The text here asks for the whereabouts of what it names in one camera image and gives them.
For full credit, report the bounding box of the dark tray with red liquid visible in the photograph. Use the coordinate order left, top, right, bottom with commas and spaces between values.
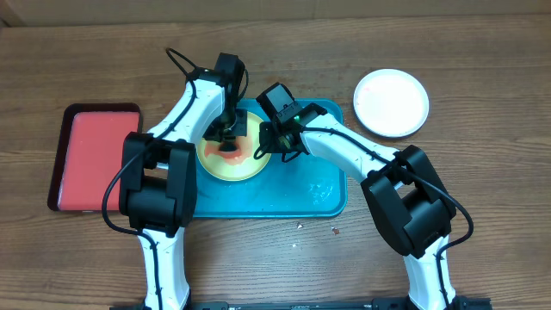
47, 102, 142, 212

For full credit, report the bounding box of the yellow round plate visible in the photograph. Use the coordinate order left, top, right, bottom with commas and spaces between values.
197, 112, 270, 182

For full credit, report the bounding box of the teal plastic tray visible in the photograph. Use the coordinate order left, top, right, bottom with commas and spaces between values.
195, 99, 347, 219

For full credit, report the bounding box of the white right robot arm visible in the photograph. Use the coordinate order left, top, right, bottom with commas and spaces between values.
256, 113, 456, 309

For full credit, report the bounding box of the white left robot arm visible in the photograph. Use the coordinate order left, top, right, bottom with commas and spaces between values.
111, 69, 249, 309

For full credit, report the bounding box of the white round plate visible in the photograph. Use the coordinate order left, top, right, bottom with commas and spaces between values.
353, 69, 430, 139

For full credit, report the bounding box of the green and pink sponge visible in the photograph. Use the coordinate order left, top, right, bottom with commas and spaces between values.
219, 140, 238, 152

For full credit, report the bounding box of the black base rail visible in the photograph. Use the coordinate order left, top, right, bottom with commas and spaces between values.
109, 296, 493, 310

